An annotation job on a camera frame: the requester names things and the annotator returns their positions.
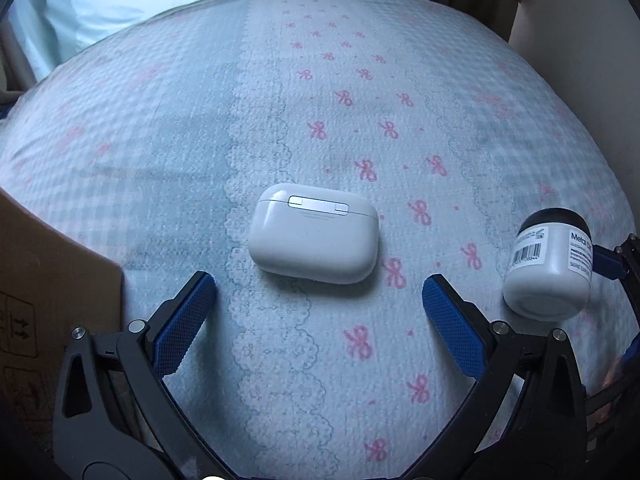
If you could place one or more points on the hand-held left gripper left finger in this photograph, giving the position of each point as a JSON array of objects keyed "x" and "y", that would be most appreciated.
[{"x": 182, "y": 325}]

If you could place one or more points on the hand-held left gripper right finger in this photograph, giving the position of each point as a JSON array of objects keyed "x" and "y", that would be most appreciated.
[{"x": 452, "y": 330}]

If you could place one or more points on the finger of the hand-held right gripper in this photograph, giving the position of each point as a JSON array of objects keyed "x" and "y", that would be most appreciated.
[{"x": 606, "y": 265}]

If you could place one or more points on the white jar black lid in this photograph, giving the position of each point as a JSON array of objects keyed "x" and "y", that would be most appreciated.
[{"x": 547, "y": 265}]

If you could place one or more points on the cardboard box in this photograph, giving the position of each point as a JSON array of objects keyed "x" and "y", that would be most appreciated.
[{"x": 50, "y": 285}]

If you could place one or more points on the white earbud case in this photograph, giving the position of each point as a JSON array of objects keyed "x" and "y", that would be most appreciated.
[{"x": 312, "y": 235}]

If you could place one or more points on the bed with patterned blue sheet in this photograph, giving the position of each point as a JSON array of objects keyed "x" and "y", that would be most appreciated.
[{"x": 350, "y": 135}]

